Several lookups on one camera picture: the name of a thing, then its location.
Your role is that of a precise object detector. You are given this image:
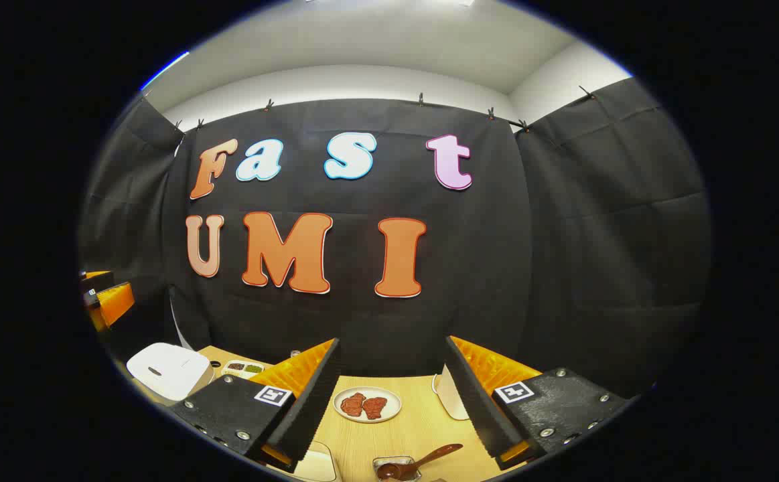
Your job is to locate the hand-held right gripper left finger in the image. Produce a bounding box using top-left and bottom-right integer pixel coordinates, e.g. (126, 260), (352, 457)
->
(168, 338), (343, 473)

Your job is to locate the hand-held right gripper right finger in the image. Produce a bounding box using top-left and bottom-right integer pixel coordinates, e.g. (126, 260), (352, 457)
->
(444, 336), (631, 471)

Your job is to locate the brown wooden spoon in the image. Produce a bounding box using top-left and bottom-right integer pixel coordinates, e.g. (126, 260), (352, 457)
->
(376, 443), (464, 481)

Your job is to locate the white rice cooker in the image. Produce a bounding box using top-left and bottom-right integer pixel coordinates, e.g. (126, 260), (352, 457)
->
(126, 342), (214, 403)

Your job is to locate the clear rice container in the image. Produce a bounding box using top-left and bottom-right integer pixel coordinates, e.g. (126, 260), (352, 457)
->
(281, 440), (338, 482)

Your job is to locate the white toaster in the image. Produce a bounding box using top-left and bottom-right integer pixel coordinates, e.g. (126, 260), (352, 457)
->
(432, 365), (472, 421)

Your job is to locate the white seasoning tray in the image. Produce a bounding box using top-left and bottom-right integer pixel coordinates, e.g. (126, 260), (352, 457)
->
(221, 359), (268, 380)

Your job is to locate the white round plate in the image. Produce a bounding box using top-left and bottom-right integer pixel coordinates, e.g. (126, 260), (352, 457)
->
(333, 386), (403, 424)

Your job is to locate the black backdrop cloth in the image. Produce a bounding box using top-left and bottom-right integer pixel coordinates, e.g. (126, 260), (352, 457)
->
(78, 77), (715, 402)

